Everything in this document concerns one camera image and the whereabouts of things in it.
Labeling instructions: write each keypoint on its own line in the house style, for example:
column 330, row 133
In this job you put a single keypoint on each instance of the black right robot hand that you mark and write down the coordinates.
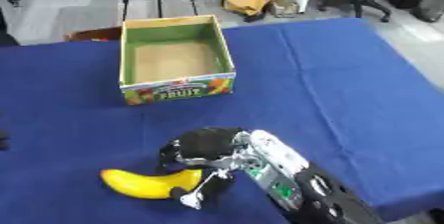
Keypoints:
column 203, row 143

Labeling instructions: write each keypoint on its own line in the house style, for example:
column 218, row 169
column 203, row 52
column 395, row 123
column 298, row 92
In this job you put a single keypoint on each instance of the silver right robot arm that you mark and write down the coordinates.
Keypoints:
column 300, row 181

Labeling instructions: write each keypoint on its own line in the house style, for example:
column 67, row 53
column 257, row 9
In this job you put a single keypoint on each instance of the yellow toy banana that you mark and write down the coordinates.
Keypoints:
column 144, row 183

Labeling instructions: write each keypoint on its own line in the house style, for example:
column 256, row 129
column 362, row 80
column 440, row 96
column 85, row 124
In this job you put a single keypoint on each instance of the cardboard box with green inside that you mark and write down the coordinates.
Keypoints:
column 173, row 59

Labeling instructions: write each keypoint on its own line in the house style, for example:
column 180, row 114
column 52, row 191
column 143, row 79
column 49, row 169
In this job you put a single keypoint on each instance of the yellow bag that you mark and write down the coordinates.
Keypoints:
column 248, row 1

